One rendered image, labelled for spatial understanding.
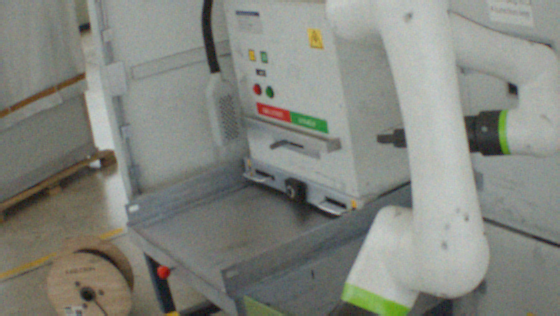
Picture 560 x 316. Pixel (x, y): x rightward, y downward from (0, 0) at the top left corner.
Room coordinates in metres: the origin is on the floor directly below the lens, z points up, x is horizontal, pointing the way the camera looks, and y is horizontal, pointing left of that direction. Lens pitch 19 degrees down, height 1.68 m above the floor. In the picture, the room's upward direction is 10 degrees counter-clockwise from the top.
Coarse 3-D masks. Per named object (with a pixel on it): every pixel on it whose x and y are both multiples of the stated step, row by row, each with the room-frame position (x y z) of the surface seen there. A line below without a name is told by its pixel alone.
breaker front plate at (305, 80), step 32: (288, 32) 1.92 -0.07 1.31; (256, 64) 2.07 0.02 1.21; (288, 64) 1.94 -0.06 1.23; (320, 64) 1.82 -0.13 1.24; (256, 96) 2.10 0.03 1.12; (288, 96) 1.96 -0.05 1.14; (320, 96) 1.84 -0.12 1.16; (288, 128) 1.98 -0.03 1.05; (288, 160) 2.01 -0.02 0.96; (320, 160) 1.88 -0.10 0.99; (352, 160) 1.76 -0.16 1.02; (352, 192) 1.78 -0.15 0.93
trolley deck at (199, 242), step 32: (256, 192) 2.11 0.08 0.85; (128, 224) 2.03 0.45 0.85; (160, 224) 2.00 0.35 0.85; (192, 224) 1.96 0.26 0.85; (224, 224) 1.93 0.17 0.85; (256, 224) 1.89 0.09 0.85; (288, 224) 1.86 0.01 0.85; (320, 224) 1.82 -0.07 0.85; (160, 256) 1.85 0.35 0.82; (192, 256) 1.76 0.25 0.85; (224, 256) 1.74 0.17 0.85; (320, 256) 1.65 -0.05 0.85; (352, 256) 1.66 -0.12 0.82; (256, 288) 1.55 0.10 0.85; (288, 288) 1.57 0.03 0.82
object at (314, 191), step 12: (264, 168) 2.10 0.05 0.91; (276, 168) 2.06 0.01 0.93; (276, 180) 2.05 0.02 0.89; (300, 180) 1.95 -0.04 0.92; (312, 180) 1.92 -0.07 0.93; (312, 192) 1.91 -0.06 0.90; (324, 192) 1.86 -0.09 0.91; (336, 192) 1.82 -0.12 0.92; (324, 204) 1.87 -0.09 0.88; (336, 204) 1.82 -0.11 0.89; (360, 204) 1.74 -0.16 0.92
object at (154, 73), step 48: (96, 0) 2.23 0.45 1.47; (144, 0) 2.27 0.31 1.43; (192, 0) 2.33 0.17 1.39; (96, 48) 2.20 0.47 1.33; (144, 48) 2.28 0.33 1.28; (192, 48) 2.32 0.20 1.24; (144, 96) 2.27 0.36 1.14; (192, 96) 2.31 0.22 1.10; (144, 144) 2.26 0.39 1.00; (192, 144) 2.30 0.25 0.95; (240, 144) 2.35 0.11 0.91; (144, 192) 2.25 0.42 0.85
